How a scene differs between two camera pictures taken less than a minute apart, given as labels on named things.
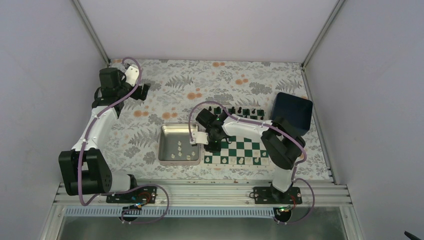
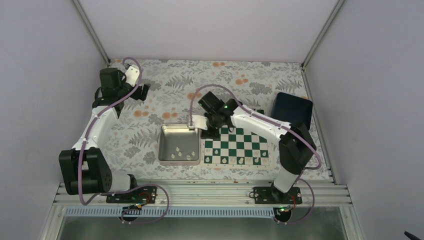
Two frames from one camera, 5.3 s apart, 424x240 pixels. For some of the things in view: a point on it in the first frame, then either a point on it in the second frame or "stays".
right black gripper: x=216 y=149 to x=213 y=135
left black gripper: x=136 y=95 stays
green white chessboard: x=240 y=150 stays
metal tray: x=174 y=146 stays
